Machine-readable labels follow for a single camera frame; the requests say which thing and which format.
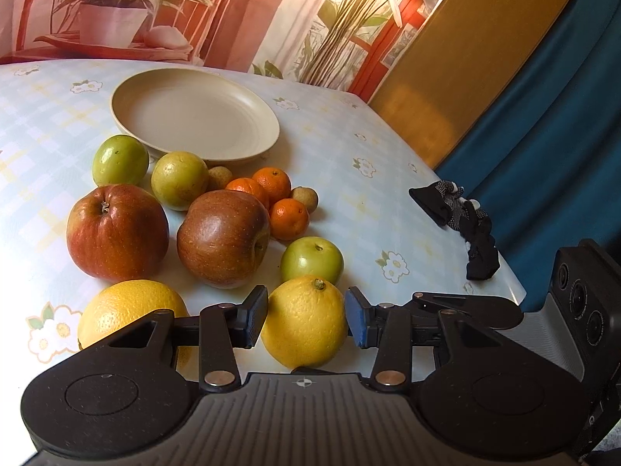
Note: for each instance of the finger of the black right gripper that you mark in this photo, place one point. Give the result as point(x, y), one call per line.
point(490, 311)

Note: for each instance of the yellow lemon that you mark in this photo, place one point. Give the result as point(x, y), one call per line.
point(305, 325)

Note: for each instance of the beige round plate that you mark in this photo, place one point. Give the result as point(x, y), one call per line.
point(178, 109)

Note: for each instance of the large yellow orange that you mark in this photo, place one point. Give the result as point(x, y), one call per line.
point(120, 304)

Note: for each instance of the orange tangerine back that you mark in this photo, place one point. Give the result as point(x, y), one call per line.
point(275, 182)

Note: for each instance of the bright red apple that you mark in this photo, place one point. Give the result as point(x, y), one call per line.
point(118, 232)

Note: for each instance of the teal curtain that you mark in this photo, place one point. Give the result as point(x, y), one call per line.
point(544, 159)

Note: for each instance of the orange tangerine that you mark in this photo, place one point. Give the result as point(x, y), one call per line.
point(250, 186)
point(275, 182)
point(289, 219)

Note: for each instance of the orange tangerine middle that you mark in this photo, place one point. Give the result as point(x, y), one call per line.
point(250, 186)

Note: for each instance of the yellow wooden board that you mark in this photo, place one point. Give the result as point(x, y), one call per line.
point(463, 57)

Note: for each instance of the black glove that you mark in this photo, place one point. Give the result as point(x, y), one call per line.
point(444, 203)

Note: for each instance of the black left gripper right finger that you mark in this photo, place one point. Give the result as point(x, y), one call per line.
point(396, 329)

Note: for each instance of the printed room backdrop curtain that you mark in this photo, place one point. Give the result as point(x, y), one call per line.
point(349, 45)

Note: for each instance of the yellow-green apple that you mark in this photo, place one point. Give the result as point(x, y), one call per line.
point(178, 179)

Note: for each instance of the orange tangerine front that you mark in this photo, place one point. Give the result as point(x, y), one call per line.
point(289, 219)

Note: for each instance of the floral checked tablecloth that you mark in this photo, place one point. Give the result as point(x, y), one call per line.
point(54, 116)

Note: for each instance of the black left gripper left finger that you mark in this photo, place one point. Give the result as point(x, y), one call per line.
point(217, 331)

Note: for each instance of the green apple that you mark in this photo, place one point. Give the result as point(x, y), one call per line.
point(121, 159)
point(312, 256)

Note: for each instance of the brown longan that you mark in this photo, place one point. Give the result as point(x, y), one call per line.
point(307, 196)
point(219, 177)

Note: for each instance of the dark red apple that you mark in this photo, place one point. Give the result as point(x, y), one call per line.
point(223, 238)

